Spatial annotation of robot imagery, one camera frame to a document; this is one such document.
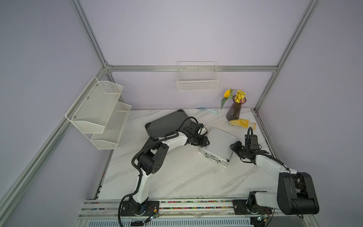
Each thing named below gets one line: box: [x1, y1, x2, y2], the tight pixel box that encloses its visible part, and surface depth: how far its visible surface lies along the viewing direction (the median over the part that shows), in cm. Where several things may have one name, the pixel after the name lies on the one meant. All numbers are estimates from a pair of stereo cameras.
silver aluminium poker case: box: [198, 127, 239, 167], surface depth 92 cm
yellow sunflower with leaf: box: [220, 87, 234, 111], surface depth 98 cm
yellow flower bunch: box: [234, 89, 247, 105], surface depth 98 cm
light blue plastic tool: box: [196, 106, 219, 115], surface depth 123 cm
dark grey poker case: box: [142, 109, 191, 149], surface depth 103 cm
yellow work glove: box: [228, 118, 257, 131], surface depth 112 cm
